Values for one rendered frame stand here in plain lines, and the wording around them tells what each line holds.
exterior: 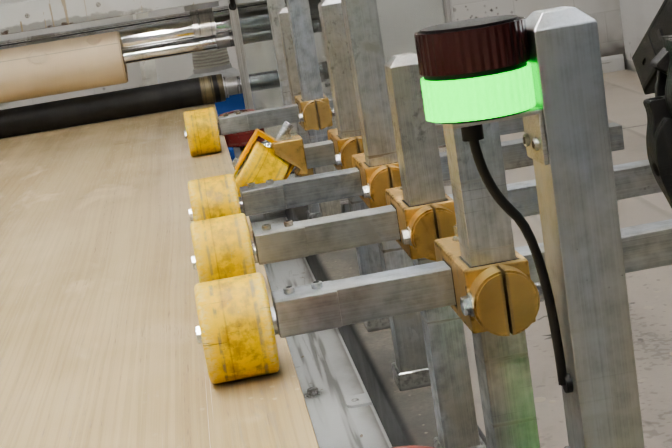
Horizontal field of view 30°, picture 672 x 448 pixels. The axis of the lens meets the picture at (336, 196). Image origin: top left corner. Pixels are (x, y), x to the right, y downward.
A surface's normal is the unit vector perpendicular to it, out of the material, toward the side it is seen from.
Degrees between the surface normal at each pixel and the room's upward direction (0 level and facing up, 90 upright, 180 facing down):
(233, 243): 62
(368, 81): 90
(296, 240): 90
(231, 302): 42
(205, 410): 0
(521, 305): 90
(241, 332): 81
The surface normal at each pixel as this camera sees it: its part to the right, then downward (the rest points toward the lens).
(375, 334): -0.15, -0.97
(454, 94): -0.49, 0.24
